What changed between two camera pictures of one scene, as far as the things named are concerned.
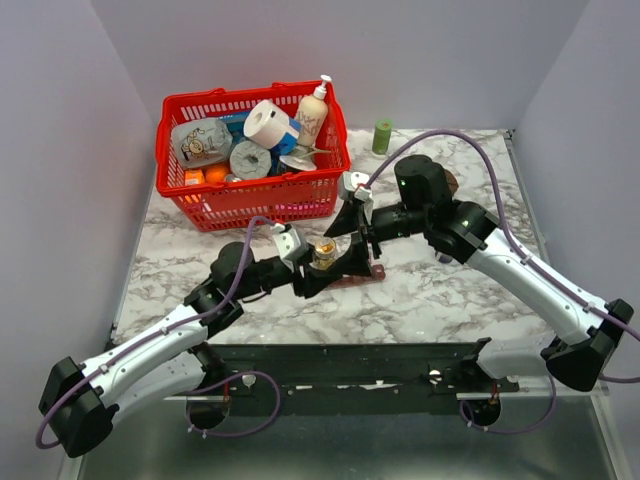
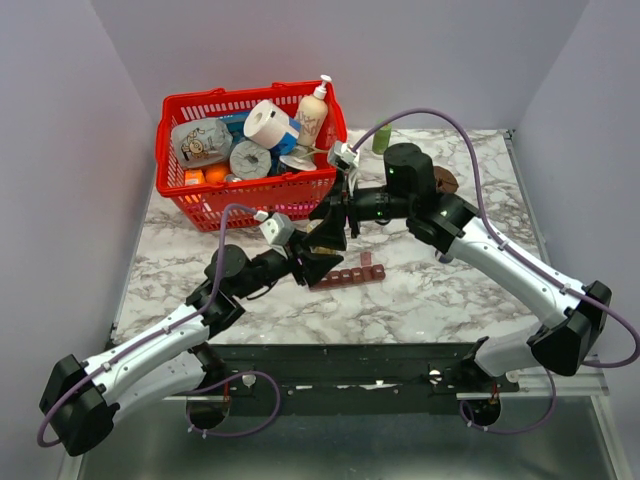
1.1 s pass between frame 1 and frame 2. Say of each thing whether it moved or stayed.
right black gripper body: moved
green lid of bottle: stayed
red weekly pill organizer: stayed
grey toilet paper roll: stayed
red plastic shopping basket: stayed
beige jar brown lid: stayed
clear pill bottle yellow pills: moved
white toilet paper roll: stayed
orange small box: stayed
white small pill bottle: stayed
